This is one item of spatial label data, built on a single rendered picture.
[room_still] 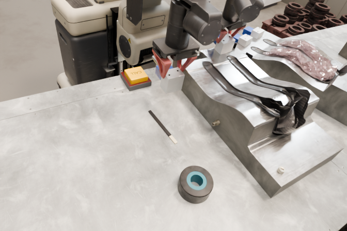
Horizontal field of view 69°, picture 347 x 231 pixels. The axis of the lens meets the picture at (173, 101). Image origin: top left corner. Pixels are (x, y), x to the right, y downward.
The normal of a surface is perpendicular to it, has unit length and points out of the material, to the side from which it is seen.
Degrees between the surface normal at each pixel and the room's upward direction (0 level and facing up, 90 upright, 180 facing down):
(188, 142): 0
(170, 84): 91
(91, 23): 90
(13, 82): 0
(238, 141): 90
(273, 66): 90
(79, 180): 0
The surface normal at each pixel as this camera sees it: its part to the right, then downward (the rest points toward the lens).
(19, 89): 0.14, -0.72
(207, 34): 0.57, 0.63
